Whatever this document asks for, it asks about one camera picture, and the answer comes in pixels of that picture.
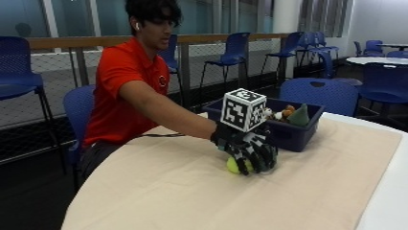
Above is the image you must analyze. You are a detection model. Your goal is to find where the beige table cloth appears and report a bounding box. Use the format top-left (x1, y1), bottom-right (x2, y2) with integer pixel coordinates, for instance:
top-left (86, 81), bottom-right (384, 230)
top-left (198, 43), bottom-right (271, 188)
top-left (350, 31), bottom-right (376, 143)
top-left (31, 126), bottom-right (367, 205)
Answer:
top-left (61, 111), bottom-right (404, 230)

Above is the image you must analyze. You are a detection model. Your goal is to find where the the person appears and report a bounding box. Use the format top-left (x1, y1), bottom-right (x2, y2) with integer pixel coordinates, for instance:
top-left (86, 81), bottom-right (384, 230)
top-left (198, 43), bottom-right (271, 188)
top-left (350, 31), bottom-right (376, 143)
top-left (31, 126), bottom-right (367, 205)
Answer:
top-left (79, 0), bottom-right (219, 190)

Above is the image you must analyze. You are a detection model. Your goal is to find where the black cable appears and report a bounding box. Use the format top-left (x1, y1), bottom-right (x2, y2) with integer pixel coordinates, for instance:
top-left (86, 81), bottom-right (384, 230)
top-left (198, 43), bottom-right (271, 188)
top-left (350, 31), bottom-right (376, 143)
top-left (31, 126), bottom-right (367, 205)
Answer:
top-left (138, 132), bottom-right (187, 139)

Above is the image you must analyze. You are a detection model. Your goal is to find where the orange soft toy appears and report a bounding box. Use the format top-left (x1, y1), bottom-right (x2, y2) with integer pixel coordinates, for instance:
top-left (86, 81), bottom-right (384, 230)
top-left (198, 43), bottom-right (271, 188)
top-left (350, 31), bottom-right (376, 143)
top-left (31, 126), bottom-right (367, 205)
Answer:
top-left (279, 104), bottom-right (298, 122)

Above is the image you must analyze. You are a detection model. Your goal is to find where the white cube with black markers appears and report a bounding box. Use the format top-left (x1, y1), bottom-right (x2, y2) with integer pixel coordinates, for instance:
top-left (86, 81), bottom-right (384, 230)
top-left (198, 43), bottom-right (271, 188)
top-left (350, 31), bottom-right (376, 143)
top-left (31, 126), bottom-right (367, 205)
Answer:
top-left (219, 87), bottom-right (269, 133)

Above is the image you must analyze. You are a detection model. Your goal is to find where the white soft toy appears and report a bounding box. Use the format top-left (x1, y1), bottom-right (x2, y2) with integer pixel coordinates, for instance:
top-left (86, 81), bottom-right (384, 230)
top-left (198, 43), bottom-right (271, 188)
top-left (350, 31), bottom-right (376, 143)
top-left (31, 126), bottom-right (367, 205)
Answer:
top-left (263, 107), bottom-right (283, 122)

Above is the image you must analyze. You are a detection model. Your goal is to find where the yellow-green tennis ball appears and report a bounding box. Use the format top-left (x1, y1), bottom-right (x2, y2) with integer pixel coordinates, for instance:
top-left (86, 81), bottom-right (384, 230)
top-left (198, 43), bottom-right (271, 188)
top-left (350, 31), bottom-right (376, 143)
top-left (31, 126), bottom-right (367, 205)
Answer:
top-left (226, 155), bottom-right (255, 175)

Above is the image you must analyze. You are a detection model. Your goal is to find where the wooden railing with mesh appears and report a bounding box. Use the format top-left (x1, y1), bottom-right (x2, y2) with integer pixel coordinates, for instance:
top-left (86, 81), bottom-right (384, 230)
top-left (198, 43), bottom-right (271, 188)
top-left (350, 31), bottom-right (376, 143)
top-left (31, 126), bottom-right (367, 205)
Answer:
top-left (24, 32), bottom-right (296, 111)

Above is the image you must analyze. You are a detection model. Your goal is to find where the green cone soft toy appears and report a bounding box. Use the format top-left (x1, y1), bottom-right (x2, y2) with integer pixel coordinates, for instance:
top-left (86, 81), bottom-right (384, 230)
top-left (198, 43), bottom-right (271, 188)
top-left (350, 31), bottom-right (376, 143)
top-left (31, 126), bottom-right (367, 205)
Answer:
top-left (287, 103), bottom-right (311, 127)

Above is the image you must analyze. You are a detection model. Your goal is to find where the dark round table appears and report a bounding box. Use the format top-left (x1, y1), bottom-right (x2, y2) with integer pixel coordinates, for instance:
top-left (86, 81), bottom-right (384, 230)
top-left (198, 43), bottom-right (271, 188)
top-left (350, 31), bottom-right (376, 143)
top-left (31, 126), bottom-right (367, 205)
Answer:
top-left (375, 42), bottom-right (408, 52)

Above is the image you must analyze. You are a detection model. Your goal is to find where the dark blue plastic bin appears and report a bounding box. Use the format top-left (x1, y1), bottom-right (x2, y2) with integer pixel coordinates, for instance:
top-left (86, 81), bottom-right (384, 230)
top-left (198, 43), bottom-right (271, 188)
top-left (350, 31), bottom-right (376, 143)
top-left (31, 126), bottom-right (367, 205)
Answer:
top-left (202, 96), bottom-right (327, 153)

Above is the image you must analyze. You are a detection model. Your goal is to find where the blue plastic chair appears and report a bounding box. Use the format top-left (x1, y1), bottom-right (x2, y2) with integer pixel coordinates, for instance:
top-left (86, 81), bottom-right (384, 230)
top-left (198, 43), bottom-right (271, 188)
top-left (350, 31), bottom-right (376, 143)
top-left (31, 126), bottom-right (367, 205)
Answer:
top-left (0, 35), bottom-right (68, 175)
top-left (63, 84), bottom-right (97, 193)
top-left (198, 32), bottom-right (253, 98)
top-left (354, 39), bottom-right (387, 58)
top-left (278, 77), bottom-right (362, 118)
top-left (296, 31), bottom-right (342, 66)
top-left (316, 51), bottom-right (364, 87)
top-left (157, 34), bottom-right (185, 107)
top-left (259, 31), bottom-right (306, 81)
top-left (356, 62), bottom-right (408, 124)

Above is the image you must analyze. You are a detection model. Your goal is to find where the white round table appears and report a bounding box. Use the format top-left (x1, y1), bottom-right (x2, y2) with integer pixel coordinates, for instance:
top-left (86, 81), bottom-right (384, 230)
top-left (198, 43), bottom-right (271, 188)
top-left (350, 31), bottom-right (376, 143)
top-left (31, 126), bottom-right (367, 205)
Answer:
top-left (346, 56), bottom-right (408, 67)

